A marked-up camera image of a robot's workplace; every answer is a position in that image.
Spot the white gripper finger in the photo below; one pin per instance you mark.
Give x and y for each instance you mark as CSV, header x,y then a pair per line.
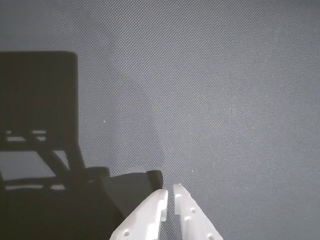
x,y
147,215
190,215

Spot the dark grey desk mat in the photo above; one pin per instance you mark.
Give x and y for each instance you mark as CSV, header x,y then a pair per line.
x,y
212,75

